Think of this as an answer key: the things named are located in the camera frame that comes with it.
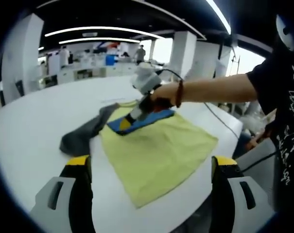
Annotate white pillar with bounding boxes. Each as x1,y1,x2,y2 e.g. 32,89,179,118
0,13,45,105
170,31,197,78

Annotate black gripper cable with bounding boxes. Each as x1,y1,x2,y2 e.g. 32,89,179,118
241,147,285,173
156,69,240,139

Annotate ceiling light strip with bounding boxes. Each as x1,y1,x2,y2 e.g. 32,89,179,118
44,26,162,39
60,37,141,45
206,0,232,34

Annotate yellow grey blue garment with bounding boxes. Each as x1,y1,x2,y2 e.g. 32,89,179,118
59,101,219,209

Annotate grey chair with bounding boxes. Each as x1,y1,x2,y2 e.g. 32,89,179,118
234,139,281,202

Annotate white worn device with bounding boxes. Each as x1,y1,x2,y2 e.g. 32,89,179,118
275,14,294,51

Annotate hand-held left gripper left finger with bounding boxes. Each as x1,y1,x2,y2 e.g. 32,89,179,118
30,154,95,233

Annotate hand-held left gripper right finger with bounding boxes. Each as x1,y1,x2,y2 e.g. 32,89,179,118
209,155,275,233

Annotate person's right hand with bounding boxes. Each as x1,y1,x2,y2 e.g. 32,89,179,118
151,81,180,109

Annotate person in black t-shirt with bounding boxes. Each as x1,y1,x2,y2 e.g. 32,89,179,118
247,41,294,212

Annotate white counter cabinets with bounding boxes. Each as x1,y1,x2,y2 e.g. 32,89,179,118
39,62,142,85

